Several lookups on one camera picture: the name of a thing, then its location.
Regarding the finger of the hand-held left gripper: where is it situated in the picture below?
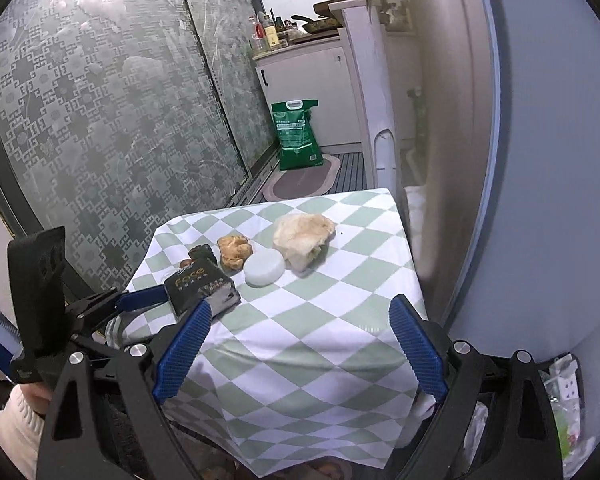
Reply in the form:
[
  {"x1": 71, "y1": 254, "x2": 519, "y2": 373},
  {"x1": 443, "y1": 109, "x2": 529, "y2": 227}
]
[
  {"x1": 72, "y1": 284, "x2": 173, "y2": 333},
  {"x1": 82, "y1": 334, "x2": 129, "y2": 361}
]

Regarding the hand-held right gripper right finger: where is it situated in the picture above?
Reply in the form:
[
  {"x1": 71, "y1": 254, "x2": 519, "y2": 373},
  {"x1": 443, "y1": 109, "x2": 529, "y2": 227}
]
[{"x1": 385, "y1": 294, "x2": 566, "y2": 480}]

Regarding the pale flatbread sandwich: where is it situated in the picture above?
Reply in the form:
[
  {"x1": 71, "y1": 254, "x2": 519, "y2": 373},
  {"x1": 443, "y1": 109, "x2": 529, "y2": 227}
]
[{"x1": 272, "y1": 212, "x2": 337, "y2": 273}]

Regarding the row of condiment bottles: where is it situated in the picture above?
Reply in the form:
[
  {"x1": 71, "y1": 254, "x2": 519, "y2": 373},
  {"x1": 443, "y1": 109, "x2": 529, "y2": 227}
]
[{"x1": 249, "y1": 9, "x2": 301, "y2": 58}]

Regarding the white kitchen base cabinet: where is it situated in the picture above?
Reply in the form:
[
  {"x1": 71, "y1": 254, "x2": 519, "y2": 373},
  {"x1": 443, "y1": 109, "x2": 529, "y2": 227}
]
[{"x1": 253, "y1": 35, "x2": 363, "y2": 148}]

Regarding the green rice bag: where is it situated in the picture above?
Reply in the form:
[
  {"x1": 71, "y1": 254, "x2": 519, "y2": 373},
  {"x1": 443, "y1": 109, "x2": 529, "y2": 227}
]
[{"x1": 271, "y1": 100, "x2": 326, "y2": 171}]

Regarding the frying pan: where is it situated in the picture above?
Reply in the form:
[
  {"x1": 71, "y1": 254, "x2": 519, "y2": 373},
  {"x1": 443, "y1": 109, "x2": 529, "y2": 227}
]
[{"x1": 291, "y1": 14, "x2": 341, "y2": 31}]

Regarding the beige door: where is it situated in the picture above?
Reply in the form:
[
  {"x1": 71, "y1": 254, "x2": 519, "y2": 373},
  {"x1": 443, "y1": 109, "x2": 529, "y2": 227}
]
[{"x1": 370, "y1": 0, "x2": 498, "y2": 321}]

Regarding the brown ginger root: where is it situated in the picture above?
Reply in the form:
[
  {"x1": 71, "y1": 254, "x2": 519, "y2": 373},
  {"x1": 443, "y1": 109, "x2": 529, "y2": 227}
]
[{"x1": 216, "y1": 235, "x2": 254, "y2": 272}]

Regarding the striped grey floor mat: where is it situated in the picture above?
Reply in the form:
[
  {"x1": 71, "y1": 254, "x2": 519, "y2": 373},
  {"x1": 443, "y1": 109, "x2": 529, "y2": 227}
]
[{"x1": 230, "y1": 151, "x2": 368, "y2": 206}]

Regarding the white round plastic lid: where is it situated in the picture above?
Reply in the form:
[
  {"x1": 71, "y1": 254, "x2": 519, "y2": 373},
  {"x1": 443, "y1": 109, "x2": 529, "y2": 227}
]
[{"x1": 243, "y1": 252, "x2": 285, "y2": 287}]

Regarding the black snack packet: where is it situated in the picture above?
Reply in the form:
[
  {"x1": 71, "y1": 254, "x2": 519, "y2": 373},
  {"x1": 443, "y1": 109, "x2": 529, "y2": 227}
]
[{"x1": 162, "y1": 244, "x2": 242, "y2": 318}]

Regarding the oval grey floor mat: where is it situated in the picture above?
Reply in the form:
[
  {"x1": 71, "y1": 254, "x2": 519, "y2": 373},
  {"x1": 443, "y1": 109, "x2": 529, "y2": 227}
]
[{"x1": 262, "y1": 154, "x2": 337, "y2": 202}]

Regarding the clear plastic garbage bag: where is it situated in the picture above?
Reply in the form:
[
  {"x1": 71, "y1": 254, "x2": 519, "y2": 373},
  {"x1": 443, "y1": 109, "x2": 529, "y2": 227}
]
[{"x1": 540, "y1": 352, "x2": 600, "y2": 480}]

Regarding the green white checkered tablecloth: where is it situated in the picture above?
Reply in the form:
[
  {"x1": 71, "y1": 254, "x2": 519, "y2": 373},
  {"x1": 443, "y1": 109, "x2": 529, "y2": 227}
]
[{"x1": 105, "y1": 187, "x2": 448, "y2": 463}]

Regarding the patterned frosted glass door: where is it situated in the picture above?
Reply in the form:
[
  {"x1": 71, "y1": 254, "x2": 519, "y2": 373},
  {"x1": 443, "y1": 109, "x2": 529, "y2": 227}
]
[
  {"x1": 0, "y1": 0, "x2": 251, "y2": 241},
  {"x1": 175, "y1": 0, "x2": 281, "y2": 171}
]

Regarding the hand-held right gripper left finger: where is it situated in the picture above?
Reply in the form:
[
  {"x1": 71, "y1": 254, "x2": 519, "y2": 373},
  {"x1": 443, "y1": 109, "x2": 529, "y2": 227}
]
[{"x1": 35, "y1": 302, "x2": 213, "y2": 480}]

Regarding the white tall cabinet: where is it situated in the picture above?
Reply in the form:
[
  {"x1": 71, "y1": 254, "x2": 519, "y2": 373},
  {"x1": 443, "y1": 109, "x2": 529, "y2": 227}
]
[{"x1": 329, "y1": 0, "x2": 397, "y2": 196}]

